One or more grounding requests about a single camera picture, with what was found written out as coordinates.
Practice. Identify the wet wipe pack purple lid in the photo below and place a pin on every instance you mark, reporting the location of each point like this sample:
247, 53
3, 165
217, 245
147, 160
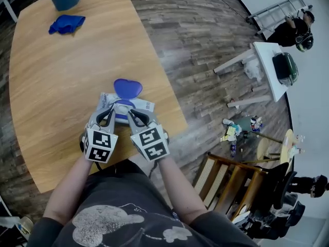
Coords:
127, 87

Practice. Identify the black backpack green trim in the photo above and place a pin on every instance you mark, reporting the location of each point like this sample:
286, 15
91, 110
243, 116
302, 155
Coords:
304, 42

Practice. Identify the dark green bag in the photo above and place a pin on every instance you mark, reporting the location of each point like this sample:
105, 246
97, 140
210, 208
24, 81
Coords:
285, 69

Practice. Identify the white plastic bag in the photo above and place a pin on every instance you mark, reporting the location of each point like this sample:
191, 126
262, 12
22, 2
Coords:
253, 69

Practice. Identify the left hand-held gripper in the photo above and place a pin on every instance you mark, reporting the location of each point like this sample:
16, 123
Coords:
99, 144

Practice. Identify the wooden cane chair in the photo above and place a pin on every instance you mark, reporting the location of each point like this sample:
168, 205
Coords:
209, 174
244, 189

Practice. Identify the black office chair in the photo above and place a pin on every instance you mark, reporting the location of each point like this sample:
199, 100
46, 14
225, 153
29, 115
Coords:
284, 186

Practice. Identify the rubbish pile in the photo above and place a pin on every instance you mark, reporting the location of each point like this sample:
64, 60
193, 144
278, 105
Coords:
231, 131

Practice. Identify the pale round container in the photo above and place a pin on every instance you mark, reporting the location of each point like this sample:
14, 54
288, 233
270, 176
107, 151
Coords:
24, 228

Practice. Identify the black bag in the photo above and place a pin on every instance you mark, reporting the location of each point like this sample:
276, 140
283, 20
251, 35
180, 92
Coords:
295, 213

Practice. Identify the grey ladder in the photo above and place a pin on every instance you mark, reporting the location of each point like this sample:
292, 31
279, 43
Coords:
277, 8

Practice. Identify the blue cloth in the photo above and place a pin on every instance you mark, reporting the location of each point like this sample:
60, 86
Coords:
66, 23

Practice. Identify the person's left forearm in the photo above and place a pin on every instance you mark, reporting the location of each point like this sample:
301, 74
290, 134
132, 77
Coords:
68, 189

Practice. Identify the person's dark grey T-shirt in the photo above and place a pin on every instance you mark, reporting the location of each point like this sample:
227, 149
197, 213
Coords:
123, 207

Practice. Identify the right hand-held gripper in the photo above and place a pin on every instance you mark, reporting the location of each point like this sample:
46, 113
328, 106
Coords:
151, 143

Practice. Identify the round wooden table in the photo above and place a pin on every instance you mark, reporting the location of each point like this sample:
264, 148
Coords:
286, 148

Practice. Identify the person's right forearm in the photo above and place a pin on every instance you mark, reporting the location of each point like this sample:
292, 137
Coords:
180, 186

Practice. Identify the white table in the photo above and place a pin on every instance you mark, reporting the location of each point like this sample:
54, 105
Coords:
264, 58

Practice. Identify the blue plastic bottle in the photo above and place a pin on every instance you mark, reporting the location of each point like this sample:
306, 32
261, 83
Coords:
233, 148

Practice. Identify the white desk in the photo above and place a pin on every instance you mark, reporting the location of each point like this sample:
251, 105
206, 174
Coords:
9, 8

